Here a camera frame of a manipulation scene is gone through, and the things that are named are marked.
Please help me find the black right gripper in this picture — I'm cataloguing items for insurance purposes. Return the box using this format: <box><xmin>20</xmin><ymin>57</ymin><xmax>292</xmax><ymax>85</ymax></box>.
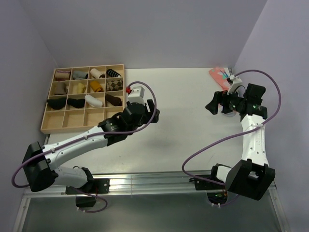
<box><xmin>205</xmin><ymin>87</ymin><xmax>246</xmax><ymax>115</ymax></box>

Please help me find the wooden compartment tray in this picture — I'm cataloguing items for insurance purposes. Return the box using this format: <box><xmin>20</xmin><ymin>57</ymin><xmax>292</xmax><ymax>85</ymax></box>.
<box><xmin>41</xmin><ymin>64</ymin><xmax>126</xmax><ymax>134</ymax></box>

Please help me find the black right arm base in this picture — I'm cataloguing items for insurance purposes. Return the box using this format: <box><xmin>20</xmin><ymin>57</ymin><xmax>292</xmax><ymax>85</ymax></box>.
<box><xmin>189</xmin><ymin>174</ymin><xmax>239</xmax><ymax>208</ymax></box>

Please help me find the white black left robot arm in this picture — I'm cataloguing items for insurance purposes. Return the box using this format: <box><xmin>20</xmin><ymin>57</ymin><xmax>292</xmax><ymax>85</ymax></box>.
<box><xmin>22</xmin><ymin>100</ymin><xmax>160</xmax><ymax>193</ymax></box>

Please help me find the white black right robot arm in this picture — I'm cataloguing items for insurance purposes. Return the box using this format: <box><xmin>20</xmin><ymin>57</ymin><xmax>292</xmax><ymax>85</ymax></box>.
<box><xmin>205</xmin><ymin>84</ymin><xmax>275</xmax><ymax>201</ymax></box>

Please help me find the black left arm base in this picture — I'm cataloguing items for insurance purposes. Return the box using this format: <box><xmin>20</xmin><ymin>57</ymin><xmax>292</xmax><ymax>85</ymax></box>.
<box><xmin>65</xmin><ymin>178</ymin><xmax>110</xmax><ymax>210</ymax></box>

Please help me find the pink patterned sock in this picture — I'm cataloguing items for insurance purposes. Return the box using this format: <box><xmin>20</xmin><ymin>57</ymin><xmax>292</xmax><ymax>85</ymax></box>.
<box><xmin>209</xmin><ymin>67</ymin><xmax>232</xmax><ymax>90</ymax></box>

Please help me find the dark brown rolled sock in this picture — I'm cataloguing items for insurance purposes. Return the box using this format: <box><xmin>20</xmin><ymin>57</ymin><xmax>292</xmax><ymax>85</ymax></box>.
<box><xmin>105</xmin><ymin>94</ymin><xmax>122</xmax><ymax>106</ymax></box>

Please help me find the brown checkered rolled sock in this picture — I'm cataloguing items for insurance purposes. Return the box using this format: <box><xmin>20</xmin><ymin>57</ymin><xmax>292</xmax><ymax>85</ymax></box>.
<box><xmin>106</xmin><ymin>80</ymin><xmax>123</xmax><ymax>91</ymax></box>

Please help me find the black white striped sock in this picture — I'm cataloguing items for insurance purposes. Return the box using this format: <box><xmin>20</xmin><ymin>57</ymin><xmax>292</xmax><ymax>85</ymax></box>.
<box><xmin>106</xmin><ymin>69</ymin><xmax>121</xmax><ymax>78</ymax></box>

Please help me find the white rolled sock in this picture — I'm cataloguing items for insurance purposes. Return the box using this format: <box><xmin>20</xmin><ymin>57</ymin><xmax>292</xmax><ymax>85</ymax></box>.
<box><xmin>84</xmin><ymin>95</ymin><xmax>103</xmax><ymax>108</ymax></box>

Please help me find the mustard yellow rolled sock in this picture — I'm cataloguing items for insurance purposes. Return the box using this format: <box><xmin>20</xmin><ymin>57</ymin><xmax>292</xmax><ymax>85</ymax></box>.
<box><xmin>90</xmin><ymin>81</ymin><xmax>104</xmax><ymax>92</ymax></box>

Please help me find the cream rolled sock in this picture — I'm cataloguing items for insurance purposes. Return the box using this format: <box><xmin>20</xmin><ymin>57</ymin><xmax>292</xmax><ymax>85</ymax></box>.
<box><xmin>90</xmin><ymin>68</ymin><xmax>105</xmax><ymax>79</ymax></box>

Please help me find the black rolled sock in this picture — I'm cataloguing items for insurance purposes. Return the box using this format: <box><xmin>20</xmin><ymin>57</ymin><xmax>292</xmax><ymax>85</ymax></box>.
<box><xmin>67</xmin><ymin>98</ymin><xmax>85</xmax><ymax>109</ymax></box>

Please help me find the pale yellow rolled sock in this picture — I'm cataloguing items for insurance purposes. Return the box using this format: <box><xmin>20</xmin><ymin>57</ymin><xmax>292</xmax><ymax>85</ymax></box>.
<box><xmin>75</xmin><ymin>83</ymin><xmax>86</xmax><ymax>94</ymax></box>

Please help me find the grey rolled sock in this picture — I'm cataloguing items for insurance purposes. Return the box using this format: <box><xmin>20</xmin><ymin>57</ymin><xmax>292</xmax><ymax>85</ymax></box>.
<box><xmin>72</xmin><ymin>70</ymin><xmax>88</xmax><ymax>80</ymax></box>

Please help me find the taupe rolled sock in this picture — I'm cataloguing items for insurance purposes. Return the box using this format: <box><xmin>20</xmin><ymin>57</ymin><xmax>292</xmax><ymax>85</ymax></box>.
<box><xmin>54</xmin><ymin>82</ymin><xmax>68</xmax><ymax>95</ymax></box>

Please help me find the beige purple rolled sock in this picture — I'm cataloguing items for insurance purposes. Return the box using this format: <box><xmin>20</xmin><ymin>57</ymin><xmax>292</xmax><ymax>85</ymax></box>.
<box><xmin>54</xmin><ymin>70</ymin><xmax>71</xmax><ymax>80</ymax></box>

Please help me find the aluminium frame rail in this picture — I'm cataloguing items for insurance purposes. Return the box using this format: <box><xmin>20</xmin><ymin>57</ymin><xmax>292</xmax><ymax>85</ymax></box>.
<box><xmin>23</xmin><ymin>130</ymin><xmax>277</xmax><ymax>198</ymax></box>

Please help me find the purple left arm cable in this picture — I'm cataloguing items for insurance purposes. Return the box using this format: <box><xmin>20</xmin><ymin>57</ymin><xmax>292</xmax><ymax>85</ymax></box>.
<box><xmin>11</xmin><ymin>81</ymin><xmax>158</xmax><ymax>213</ymax></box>

